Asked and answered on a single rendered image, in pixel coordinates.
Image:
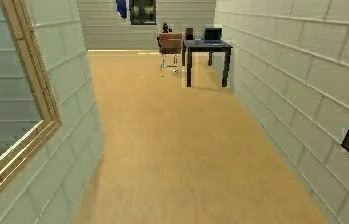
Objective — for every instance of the dark framed window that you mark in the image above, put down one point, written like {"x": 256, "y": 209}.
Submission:
{"x": 143, "y": 11}

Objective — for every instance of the dark red box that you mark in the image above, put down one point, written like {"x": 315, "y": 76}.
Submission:
{"x": 189, "y": 33}

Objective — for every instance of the black laptop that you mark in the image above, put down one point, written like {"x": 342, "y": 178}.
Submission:
{"x": 213, "y": 35}

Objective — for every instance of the wooden framed wall mirror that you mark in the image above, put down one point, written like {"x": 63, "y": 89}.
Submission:
{"x": 45, "y": 100}

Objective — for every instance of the dark small statue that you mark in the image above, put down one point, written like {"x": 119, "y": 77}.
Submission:
{"x": 165, "y": 27}

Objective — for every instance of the black desk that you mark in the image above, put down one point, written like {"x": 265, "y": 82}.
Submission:
{"x": 206, "y": 46}

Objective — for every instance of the brown office chair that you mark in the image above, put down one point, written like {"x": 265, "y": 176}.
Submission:
{"x": 169, "y": 43}

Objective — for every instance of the blue wall hanging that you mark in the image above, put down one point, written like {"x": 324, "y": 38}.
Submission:
{"x": 122, "y": 8}

